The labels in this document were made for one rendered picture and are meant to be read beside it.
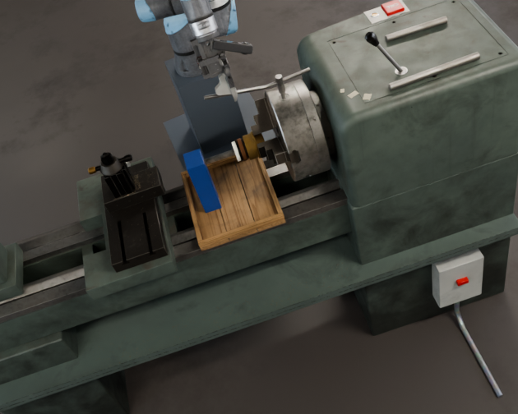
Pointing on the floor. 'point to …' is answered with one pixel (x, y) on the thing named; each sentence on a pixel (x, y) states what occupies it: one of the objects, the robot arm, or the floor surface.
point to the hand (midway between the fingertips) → (236, 96)
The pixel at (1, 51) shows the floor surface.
